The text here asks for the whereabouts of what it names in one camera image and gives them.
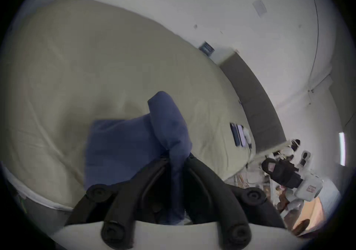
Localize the dark blue shirt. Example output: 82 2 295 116
83 91 193 226

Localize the grey padded headboard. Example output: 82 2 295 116
219 52 287 155

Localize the person's right hand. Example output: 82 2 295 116
276 186 295 214

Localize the small white device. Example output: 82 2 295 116
241 127 255 150

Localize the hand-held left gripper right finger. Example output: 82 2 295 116
185 154 287 248

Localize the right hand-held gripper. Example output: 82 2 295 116
262 150 324 212

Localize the dark phone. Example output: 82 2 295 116
230 122 246 147

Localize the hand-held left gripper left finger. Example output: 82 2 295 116
65 157 170 248

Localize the small dark blue panel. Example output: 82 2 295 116
199 41 215 56

